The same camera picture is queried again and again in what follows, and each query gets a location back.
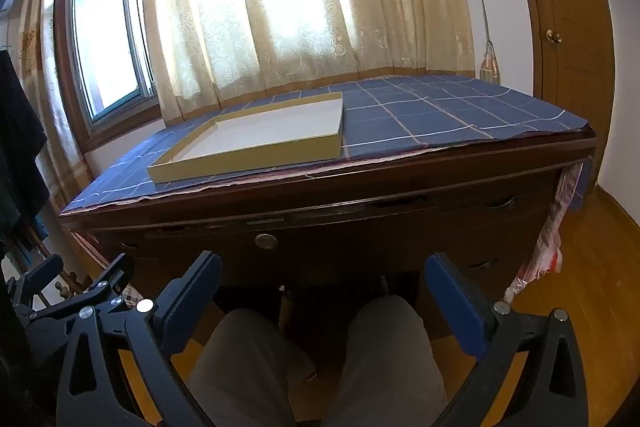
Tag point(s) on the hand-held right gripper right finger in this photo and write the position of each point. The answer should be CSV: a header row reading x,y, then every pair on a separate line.
x,y
457,307

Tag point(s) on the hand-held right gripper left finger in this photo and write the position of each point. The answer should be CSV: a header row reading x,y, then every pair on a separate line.
x,y
192,302

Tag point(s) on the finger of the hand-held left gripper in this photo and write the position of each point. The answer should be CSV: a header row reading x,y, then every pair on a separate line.
x,y
45,269
112,274

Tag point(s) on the shallow cardboard tray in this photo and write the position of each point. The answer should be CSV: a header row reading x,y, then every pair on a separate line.
x,y
260,137

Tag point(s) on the small wooden drawer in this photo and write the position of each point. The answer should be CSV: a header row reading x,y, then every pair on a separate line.
x,y
500,252
115,243
475,213

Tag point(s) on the plaid cloth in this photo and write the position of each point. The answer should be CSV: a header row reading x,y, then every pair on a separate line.
x,y
131,294

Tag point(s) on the wooden coat rack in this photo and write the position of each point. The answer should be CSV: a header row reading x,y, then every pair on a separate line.
x,y
37,243

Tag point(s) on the teal hanging garment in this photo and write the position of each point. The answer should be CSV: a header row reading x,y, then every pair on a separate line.
x,y
42,224

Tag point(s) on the person's left leg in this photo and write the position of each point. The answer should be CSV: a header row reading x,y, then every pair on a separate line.
x,y
245,372

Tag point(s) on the person's leg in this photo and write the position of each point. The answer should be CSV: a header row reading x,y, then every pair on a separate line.
x,y
385,357
245,372

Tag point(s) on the person's right leg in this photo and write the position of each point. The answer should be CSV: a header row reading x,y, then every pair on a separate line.
x,y
385,357

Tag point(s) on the red white plastic bag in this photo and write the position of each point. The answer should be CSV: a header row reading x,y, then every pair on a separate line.
x,y
542,264

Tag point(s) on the dark blue hanging jacket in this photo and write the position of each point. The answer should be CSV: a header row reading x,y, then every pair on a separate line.
x,y
17,142

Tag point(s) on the dark wooden desk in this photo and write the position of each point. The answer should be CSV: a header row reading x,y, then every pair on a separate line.
x,y
350,207

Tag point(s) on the cream patterned curtain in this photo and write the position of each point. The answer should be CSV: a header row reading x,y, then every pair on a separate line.
x,y
300,7
50,82

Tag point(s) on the blue checked tablecloth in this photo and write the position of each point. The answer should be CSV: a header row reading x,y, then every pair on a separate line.
x,y
425,112

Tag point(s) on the curtain tassel tieback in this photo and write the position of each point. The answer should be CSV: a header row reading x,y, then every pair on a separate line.
x,y
489,62

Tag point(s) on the wooden door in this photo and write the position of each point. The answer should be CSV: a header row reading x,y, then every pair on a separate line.
x,y
575,72

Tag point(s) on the brass door knob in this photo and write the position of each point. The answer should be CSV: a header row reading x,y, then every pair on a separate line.
x,y
553,36

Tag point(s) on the window with brown frame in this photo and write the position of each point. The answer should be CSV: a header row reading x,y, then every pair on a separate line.
x,y
107,32

